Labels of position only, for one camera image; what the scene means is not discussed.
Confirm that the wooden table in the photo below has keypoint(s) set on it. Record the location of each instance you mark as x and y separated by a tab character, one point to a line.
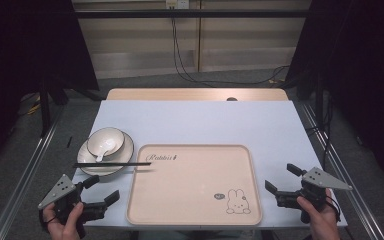
180	94

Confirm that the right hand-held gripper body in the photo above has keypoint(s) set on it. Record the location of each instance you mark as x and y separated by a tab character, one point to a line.
313	191

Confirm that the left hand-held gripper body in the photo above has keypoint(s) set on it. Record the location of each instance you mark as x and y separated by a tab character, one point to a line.
61	195

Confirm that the white ceramic spoon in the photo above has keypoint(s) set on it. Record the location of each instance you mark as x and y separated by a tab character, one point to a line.
104	150

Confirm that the white plate with dark rim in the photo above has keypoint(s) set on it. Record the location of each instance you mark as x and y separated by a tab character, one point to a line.
91	166

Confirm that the black chopstick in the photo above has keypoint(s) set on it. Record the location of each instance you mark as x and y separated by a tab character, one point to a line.
113	163
90	165

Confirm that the black horizontal bar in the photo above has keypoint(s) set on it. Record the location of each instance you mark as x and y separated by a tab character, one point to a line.
193	13

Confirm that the white wall socket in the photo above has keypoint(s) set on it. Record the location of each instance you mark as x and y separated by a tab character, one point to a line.
177	3

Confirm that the black curtain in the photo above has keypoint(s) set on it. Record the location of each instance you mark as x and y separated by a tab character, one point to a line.
356	60
26	50

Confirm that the beige tray with rabbit print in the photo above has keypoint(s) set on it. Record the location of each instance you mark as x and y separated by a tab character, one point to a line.
193	186

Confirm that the person's left hand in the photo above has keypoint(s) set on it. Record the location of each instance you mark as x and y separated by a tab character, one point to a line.
63	225

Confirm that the person's right hand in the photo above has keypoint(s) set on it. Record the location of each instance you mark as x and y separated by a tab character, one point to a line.
320	220

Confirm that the small black stick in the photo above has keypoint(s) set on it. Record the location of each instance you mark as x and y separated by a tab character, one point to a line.
69	142

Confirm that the black metal stand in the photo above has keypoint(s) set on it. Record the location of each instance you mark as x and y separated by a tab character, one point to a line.
45	106

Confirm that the white table mat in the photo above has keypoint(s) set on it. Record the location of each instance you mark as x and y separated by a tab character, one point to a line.
196	123

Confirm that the white bowl with dark rim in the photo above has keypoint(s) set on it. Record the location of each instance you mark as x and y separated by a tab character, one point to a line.
108	140

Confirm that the aluminium rail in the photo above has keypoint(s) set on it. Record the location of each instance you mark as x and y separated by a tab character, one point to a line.
23	173
343	173

